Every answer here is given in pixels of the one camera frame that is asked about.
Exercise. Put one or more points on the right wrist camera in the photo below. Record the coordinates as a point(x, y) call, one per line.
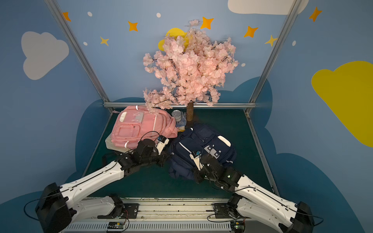
point(196, 156)

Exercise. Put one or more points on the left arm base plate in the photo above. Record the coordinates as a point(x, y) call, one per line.
point(122, 211)

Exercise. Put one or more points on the right green circuit board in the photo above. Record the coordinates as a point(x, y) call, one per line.
point(237, 227)

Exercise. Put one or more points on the aluminium rail base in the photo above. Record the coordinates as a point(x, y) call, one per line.
point(154, 216)

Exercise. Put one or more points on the cream white bag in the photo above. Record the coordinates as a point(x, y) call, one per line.
point(110, 145)

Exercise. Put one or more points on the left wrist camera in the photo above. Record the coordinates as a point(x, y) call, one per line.
point(162, 141)

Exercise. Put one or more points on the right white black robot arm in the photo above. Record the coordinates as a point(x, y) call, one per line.
point(250, 200)

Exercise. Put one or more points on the left green circuit board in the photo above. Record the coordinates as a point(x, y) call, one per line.
point(116, 227)

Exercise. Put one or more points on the pink cherry blossom tree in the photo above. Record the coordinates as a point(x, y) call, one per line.
point(191, 67)

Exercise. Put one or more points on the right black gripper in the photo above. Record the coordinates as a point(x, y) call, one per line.
point(199, 173)

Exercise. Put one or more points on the navy blue backpack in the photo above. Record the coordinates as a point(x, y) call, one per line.
point(203, 138)

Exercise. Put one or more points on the green circuit board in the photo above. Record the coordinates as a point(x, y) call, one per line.
point(237, 227)
point(116, 227)

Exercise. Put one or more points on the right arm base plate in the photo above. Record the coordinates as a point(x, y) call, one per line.
point(227, 210)

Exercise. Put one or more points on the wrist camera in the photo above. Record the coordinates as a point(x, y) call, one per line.
point(196, 156)
point(162, 141)

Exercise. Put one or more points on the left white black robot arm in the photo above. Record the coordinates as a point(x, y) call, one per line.
point(58, 204)

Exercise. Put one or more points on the pink backpack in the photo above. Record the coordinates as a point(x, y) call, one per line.
point(136, 123)

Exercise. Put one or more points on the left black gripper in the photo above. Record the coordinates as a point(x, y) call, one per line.
point(162, 157)

